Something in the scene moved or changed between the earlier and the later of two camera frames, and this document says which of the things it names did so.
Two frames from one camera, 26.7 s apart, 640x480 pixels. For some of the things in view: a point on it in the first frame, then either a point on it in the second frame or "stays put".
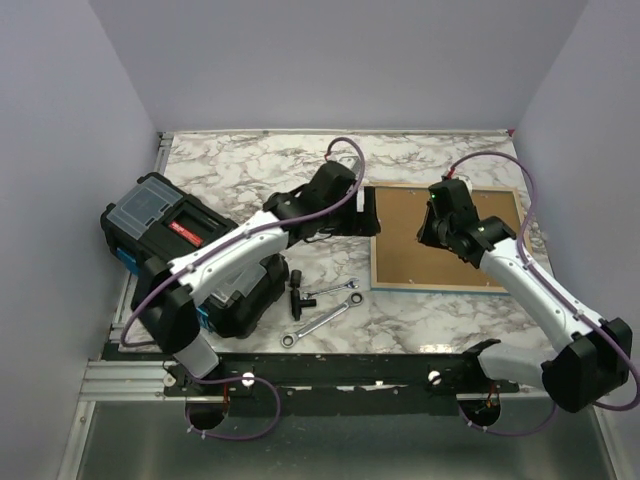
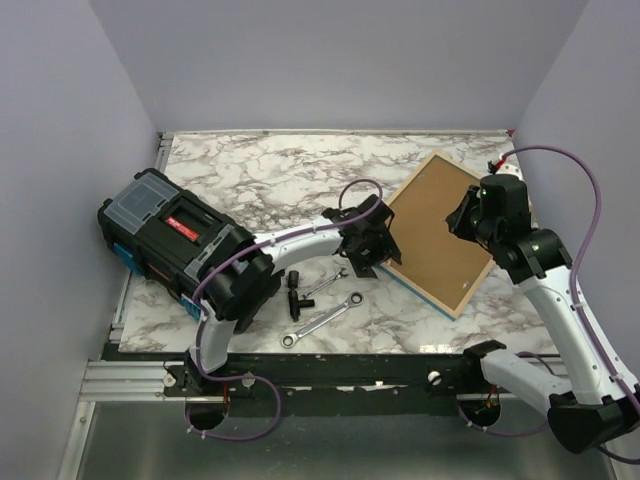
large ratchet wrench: [289, 340] stays put
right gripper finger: [428, 234] -> [460, 222]
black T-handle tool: [296, 302] stays put
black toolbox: [154, 218] stays put
